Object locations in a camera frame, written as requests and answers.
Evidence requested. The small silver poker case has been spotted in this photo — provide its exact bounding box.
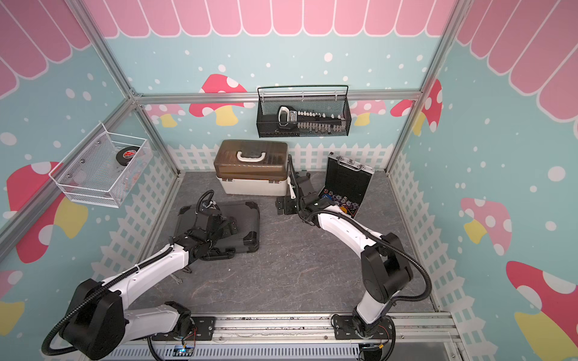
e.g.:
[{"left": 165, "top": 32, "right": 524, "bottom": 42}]
[{"left": 319, "top": 152, "right": 374, "bottom": 218}]

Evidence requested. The large black poker case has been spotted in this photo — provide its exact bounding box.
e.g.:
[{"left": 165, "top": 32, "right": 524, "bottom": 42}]
[{"left": 173, "top": 201, "right": 260, "bottom": 263}]

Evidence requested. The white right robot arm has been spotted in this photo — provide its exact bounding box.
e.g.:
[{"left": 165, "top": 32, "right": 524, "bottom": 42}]
[{"left": 276, "top": 169, "right": 433, "bottom": 339}]

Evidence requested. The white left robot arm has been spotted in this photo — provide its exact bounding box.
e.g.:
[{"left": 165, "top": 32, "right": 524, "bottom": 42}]
[{"left": 41, "top": 211, "right": 237, "bottom": 360}]

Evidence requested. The socket wrench set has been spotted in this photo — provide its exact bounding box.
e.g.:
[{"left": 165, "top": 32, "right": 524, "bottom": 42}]
[{"left": 276, "top": 106, "right": 348, "bottom": 135}]

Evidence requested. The white and brown tackle box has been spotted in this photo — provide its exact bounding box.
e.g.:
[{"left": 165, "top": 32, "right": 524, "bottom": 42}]
[{"left": 214, "top": 139, "right": 288, "bottom": 196}]

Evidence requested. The black tape roll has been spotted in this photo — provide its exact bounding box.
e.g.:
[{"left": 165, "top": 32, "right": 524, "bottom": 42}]
[{"left": 116, "top": 146, "right": 140, "bottom": 167}]

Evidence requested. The black wire wall basket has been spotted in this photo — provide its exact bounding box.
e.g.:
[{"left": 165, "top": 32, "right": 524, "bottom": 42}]
[{"left": 256, "top": 85, "right": 352, "bottom": 138}]

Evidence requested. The white wire wall basket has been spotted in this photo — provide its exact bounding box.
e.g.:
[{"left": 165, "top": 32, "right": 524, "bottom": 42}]
[{"left": 49, "top": 123, "right": 153, "bottom": 208}]

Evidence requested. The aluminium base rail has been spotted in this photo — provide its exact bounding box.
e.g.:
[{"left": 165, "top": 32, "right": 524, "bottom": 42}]
[{"left": 107, "top": 313, "right": 468, "bottom": 360}]

